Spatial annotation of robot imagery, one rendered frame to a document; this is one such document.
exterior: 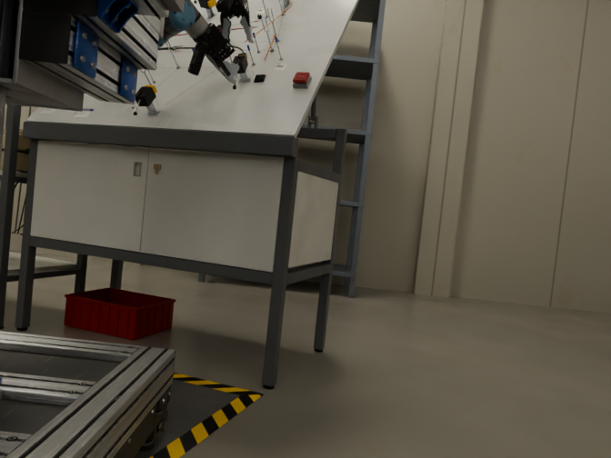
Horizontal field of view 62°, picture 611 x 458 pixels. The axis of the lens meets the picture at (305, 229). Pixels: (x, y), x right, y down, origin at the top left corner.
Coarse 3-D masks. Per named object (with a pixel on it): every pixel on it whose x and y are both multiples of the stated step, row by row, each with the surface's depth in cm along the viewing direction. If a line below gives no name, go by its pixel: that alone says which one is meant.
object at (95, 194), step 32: (64, 160) 206; (96, 160) 200; (128, 160) 195; (64, 192) 206; (96, 192) 200; (128, 192) 195; (32, 224) 211; (64, 224) 206; (96, 224) 200; (128, 224) 195
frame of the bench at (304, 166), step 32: (32, 160) 211; (288, 160) 173; (32, 192) 211; (288, 192) 173; (288, 224) 173; (32, 256) 214; (128, 256) 195; (160, 256) 190; (288, 256) 177; (32, 288) 216; (320, 288) 228; (320, 320) 228; (320, 352) 229
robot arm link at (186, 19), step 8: (184, 8) 148; (192, 8) 149; (168, 16) 149; (176, 16) 147; (184, 16) 148; (192, 16) 149; (168, 24) 151; (176, 24) 148; (184, 24) 148; (192, 24) 150; (168, 32) 155; (176, 32) 154
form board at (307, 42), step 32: (192, 0) 251; (256, 0) 238; (320, 0) 226; (352, 0) 220; (256, 32) 218; (288, 32) 213; (320, 32) 208; (160, 64) 217; (256, 64) 202; (288, 64) 198; (320, 64) 193; (160, 96) 200; (192, 96) 196; (224, 96) 192; (256, 96) 188; (288, 96) 184; (160, 128) 187; (192, 128) 183; (224, 128) 179; (256, 128) 175; (288, 128) 172
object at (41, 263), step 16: (16, 112) 210; (16, 128) 210; (16, 144) 211; (16, 160) 212; (0, 176) 211; (16, 176) 213; (0, 192) 271; (0, 208) 211; (0, 224) 211; (0, 240) 211; (0, 256) 211; (16, 256) 258; (80, 256) 253; (0, 272) 211; (16, 272) 222; (48, 272) 235; (64, 272) 243; (80, 272) 253; (0, 288) 212; (80, 288) 254; (0, 304) 212; (0, 320) 213
